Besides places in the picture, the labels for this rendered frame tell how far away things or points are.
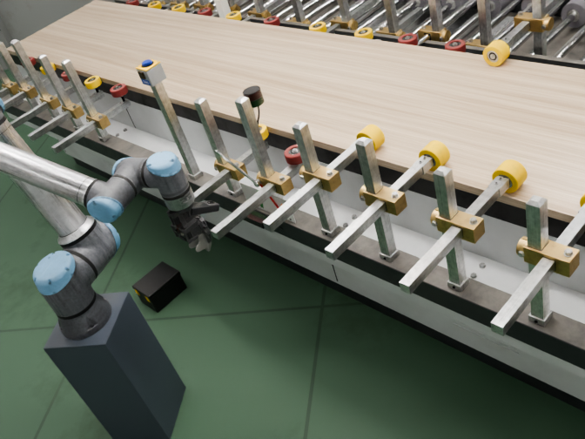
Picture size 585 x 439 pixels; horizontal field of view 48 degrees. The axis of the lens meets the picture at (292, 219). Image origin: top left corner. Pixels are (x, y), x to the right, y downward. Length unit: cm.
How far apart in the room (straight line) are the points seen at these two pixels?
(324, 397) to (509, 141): 122
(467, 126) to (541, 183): 39
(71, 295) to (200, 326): 93
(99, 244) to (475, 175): 130
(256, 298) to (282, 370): 47
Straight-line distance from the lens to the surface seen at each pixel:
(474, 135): 217
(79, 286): 234
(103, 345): 236
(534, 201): 157
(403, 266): 203
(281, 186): 221
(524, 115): 224
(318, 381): 271
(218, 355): 295
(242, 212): 217
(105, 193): 191
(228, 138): 278
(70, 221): 237
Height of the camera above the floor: 211
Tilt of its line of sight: 37 degrees down
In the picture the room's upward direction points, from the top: 19 degrees counter-clockwise
